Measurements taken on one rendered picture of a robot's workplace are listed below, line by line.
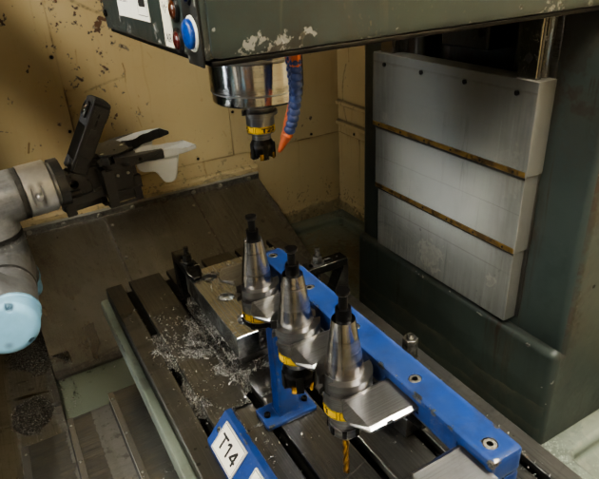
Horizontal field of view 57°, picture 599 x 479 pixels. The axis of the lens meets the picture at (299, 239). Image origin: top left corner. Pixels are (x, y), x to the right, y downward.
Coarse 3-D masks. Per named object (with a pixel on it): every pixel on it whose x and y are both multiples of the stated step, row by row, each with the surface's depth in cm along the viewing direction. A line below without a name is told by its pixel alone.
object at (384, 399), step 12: (384, 384) 60; (348, 396) 59; (360, 396) 58; (372, 396) 58; (384, 396) 58; (396, 396) 58; (408, 396) 58; (348, 408) 57; (360, 408) 57; (372, 408) 57; (384, 408) 57; (396, 408) 57; (408, 408) 57; (348, 420) 56; (360, 420) 56; (372, 420) 55; (384, 420) 55; (396, 420) 56; (372, 432) 55
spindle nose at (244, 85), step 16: (240, 64) 86; (256, 64) 86; (272, 64) 86; (224, 80) 88; (240, 80) 87; (256, 80) 86; (272, 80) 87; (224, 96) 89; (240, 96) 88; (256, 96) 88; (272, 96) 88; (288, 96) 90
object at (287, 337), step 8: (312, 312) 71; (272, 320) 70; (272, 328) 70; (280, 328) 68; (304, 328) 68; (312, 328) 68; (272, 336) 71; (280, 336) 68; (288, 336) 67; (296, 336) 67; (304, 336) 67; (280, 344) 69; (288, 344) 68
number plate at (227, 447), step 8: (224, 424) 91; (224, 432) 90; (232, 432) 89; (216, 440) 91; (224, 440) 90; (232, 440) 88; (240, 440) 87; (216, 448) 90; (224, 448) 89; (232, 448) 88; (240, 448) 86; (224, 456) 88; (232, 456) 87; (240, 456) 86; (224, 464) 88; (232, 464) 86; (240, 464) 85; (232, 472) 86
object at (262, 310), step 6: (276, 294) 77; (258, 300) 76; (264, 300) 76; (270, 300) 75; (276, 300) 75; (252, 306) 75; (258, 306) 74; (264, 306) 74; (270, 306) 74; (276, 306) 74; (252, 312) 74; (258, 312) 73; (264, 312) 73; (270, 312) 73; (258, 318) 72; (264, 318) 72; (270, 318) 72
